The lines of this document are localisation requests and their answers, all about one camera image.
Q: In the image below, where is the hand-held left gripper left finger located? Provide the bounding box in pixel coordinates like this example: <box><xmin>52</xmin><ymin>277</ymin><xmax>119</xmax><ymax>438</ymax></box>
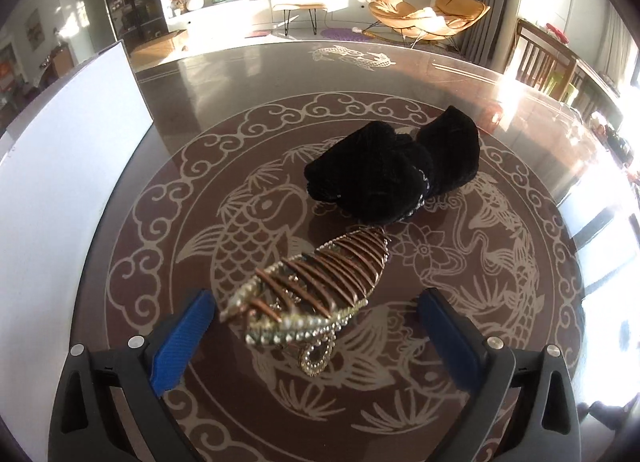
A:
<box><xmin>47</xmin><ymin>287</ymin><xmax>218</xmax><ymax>462</ymax></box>

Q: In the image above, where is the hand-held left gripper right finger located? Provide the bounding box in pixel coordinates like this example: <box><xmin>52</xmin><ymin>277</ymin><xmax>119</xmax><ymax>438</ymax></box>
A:
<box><xmin>417</xmin><ymin>287</ymin><xmax>583</xmax><ymax>462</ymax></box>

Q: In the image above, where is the brown rhinestone hair clip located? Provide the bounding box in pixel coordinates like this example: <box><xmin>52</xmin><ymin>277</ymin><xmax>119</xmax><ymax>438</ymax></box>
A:
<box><xmin>217</xmin><ymin>224</ymin><xmax>392</xmax><ymax>377</ymax></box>

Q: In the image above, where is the brown patterned desktop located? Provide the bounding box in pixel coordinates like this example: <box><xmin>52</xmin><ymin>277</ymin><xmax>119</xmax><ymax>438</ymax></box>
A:
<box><xmin>75</xmin><ymin>39</ymin><xmax>640</xmax><ymax>462</ymax></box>

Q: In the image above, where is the white board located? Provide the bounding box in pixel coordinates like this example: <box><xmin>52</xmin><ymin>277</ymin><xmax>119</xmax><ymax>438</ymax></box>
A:
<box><xmin>0</xmin><ymin>40</ymin><xmax>153</xmax><ymax>343</ymax></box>

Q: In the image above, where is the cardboard box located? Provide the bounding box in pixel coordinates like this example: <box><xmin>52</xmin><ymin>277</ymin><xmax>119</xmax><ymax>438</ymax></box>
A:
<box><xmin>130</xmin><ymin>29</ymin><xmax>188</xmax><ymax>58</ymax></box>

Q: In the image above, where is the wooden chair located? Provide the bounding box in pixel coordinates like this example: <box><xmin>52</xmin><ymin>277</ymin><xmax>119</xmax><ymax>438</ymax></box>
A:
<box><xmin>512</xmin><ymin>18</ymin><xmax>578</xmax><ymax>93</ymax></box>

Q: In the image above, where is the wooden side cabinet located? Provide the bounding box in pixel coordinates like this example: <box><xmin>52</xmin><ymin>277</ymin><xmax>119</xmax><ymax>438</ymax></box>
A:
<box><xmin>47</xmin><ymin>42</ymin><xmax>76</xmax><ymax>78</ymax></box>

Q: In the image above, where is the purple floor mat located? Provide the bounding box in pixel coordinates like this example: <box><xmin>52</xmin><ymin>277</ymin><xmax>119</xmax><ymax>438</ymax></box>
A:
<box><xmin>320</xmin><ymin>27</ymin><xmax>371</xmax><ymax>43</ymax></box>

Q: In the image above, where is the orange lounge chair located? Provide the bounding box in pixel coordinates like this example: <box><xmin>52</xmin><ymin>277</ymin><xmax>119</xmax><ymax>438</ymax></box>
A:
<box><xmin>368</xmin><ymin>0</ymin><xmax>436</xmax><ymax>38</ymax></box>
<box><xmin>415</xmin><ymin>0</ymin><xmax>492</xmax><ymax>40</ymax></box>

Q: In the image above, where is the white television console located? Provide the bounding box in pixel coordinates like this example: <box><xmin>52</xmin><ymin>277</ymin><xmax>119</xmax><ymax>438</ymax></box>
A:
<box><xmin>167</xmin><ymin>0</ymin><xmax>386</xmax><ymax>35</ymax></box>

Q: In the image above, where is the white door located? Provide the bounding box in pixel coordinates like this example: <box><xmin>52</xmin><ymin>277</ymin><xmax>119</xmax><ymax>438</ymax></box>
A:
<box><xmin>75</xmin><ymin>0</ymin><xmax>108</xmax><ymax>50</ymax></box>

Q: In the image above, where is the stool with hairpin legs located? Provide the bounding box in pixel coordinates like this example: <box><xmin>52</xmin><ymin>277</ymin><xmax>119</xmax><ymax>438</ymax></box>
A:
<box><xmin>271</xmin><ymin>2</ymin><xmax>328</xmax><ymax>37</ymax></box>

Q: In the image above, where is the framed wall painting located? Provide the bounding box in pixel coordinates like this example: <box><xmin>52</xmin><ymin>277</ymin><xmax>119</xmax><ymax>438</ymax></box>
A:
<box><xmin>25</xmin><ymin>8</ymin><xmax>42</xmax><ymax>50</ymax></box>

